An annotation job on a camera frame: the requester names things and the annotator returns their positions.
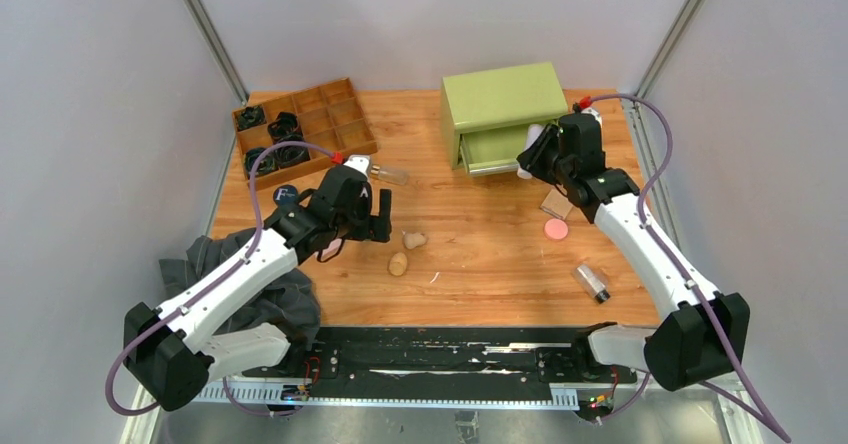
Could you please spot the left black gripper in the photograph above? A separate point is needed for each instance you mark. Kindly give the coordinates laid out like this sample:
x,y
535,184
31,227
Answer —
x,y
376,227

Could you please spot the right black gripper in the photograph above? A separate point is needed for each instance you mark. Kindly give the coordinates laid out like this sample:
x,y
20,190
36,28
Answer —
x,y
532,158

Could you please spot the tan square sponge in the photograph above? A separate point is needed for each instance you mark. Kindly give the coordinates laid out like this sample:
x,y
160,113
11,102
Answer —
x,y
556,205

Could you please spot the frosted glass perfume bottle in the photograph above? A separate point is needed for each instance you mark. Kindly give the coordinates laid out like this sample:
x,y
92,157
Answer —
x,y
388,174

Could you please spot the green metal drawer box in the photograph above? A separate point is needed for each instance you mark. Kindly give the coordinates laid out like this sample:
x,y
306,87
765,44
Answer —
x,y
485,115

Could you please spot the small clear black-capped bottle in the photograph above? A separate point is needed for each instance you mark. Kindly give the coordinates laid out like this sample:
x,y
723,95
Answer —
x,y
593,282

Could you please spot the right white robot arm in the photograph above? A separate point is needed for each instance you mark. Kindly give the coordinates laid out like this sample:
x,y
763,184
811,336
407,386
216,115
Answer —
x,y
703,331

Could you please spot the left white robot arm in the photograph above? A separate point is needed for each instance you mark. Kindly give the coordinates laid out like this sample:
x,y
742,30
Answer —
x,y
174,350

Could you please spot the pink round powder puff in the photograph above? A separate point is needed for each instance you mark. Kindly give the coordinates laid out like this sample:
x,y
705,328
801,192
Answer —
x,y
555,229

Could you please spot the round navy compact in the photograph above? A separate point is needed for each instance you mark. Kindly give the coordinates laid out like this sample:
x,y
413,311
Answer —
x,y
285,194

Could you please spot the brown compartment tray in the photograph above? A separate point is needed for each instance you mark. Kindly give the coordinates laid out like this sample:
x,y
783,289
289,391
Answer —
x,y
328,115

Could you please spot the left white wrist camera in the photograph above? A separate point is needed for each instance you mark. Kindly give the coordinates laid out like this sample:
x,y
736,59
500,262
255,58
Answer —
x,y
360,163

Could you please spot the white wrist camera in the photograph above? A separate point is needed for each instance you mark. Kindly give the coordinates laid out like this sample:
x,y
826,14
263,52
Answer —
x,y
594,113
360,163

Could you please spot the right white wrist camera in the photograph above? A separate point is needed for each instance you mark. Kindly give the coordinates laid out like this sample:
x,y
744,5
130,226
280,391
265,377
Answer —
x,y
594,113

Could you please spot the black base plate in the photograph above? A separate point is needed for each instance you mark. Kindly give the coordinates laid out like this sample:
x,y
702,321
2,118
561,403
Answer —
x,y
443,364

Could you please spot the right aluminium frame post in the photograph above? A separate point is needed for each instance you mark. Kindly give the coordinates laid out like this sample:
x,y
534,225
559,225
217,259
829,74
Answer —
x,y
676,31

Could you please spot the aluminium frame post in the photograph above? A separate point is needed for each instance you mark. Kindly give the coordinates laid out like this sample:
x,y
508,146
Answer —
x,y
210,34
676,31

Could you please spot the left aluminium frame post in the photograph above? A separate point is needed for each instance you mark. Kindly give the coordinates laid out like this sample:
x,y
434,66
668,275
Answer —
x,y
210,34

